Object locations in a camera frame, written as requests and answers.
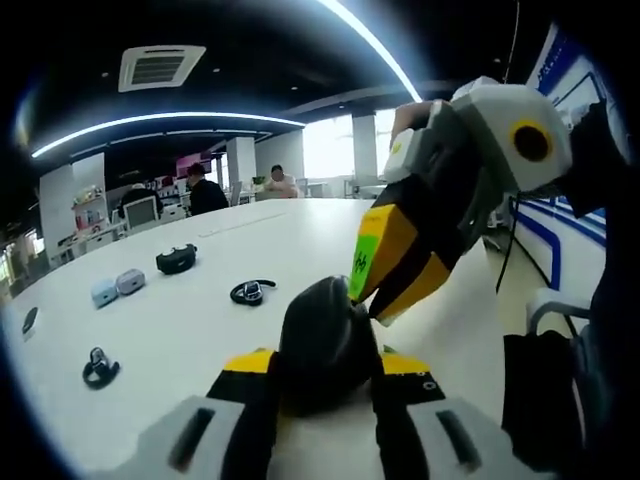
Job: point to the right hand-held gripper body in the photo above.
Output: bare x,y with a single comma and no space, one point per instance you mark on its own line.
500,115

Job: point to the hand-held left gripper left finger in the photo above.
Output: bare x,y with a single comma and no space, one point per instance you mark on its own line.
250,425

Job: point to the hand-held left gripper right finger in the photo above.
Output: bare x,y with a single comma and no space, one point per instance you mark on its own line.
400,400

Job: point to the black oval earbud case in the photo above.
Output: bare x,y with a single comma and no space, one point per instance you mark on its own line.
325,350

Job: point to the black ear-hook earbud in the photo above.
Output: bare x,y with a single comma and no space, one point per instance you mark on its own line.
248,294
95,375

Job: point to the black googly-eyed earbud case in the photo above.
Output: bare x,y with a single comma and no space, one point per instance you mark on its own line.
176,260

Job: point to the greyish lilac earbud case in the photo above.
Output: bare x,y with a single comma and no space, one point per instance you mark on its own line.
130,282

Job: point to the light blue earbud case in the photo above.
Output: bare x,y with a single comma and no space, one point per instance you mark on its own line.
104,293

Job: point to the person's right hand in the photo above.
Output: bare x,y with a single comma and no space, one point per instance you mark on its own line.
417,114

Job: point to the grey office chair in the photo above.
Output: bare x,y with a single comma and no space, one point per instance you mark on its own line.
550,300

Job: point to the ceiling light strip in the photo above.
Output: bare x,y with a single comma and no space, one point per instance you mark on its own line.
380,45
165,116

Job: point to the person's dark shirt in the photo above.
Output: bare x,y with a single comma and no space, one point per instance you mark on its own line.
617,300

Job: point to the pink monitor screen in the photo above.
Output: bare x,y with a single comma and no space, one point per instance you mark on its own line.
184,161

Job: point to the white office chair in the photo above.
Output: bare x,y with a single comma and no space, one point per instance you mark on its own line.
141,214

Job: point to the black and white small device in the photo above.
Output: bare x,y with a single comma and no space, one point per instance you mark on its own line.
30,320

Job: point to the pink display shelf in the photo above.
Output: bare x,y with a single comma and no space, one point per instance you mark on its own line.
90,215

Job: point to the ceiling air conditioner vent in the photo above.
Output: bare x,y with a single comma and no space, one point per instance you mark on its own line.
160,67

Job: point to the blue white wall poster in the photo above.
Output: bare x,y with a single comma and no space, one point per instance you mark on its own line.
545,225

